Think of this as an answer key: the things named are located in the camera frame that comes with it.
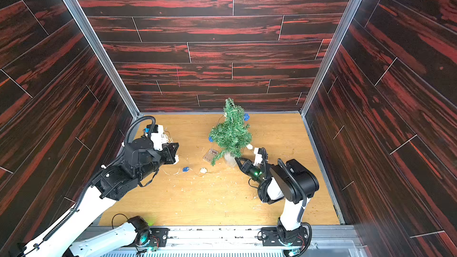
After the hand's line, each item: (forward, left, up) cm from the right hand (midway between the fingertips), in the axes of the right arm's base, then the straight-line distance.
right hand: (239, 157), depth 89 cm
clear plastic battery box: (+6, +16, -8) cm, 18 cm away
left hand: (-8, +23, +21) cm, 33 cm away
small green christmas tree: (-1, +3, +20) cm, 20 cm away
